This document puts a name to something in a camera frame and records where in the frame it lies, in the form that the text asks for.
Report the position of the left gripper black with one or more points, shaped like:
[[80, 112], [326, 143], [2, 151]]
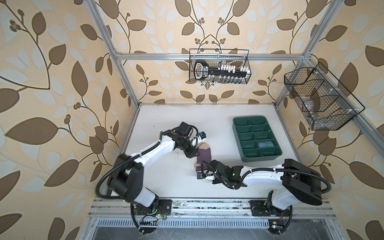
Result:
[[192, 153]]

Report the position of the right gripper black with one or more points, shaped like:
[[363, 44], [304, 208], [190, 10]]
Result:
[[214, 181]]

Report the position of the purple sock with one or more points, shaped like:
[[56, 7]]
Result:
[[204, 155]]

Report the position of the blue orange striped sock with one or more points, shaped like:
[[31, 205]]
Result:
[[266, 144]]

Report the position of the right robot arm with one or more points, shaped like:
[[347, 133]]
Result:
[[298, 183]]

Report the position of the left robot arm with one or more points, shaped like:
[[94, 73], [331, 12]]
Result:
[[126, 179]]

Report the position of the black socket set tool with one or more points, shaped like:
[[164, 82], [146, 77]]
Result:
[[203, 71]]

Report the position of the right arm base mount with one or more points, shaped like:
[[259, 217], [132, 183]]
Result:
[[259, 208]]

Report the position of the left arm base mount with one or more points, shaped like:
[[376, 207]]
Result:
[[158, 207]]

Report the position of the back wire basket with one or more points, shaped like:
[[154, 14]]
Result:
[[224, 56]]

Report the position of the wire basket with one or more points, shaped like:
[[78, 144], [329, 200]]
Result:
[[326, 103], [224, 56]]

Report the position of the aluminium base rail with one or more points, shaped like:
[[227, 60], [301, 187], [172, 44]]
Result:
[[210, 208]]

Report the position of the right wire basket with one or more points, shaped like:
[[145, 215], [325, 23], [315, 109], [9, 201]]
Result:
[[326, 103]]

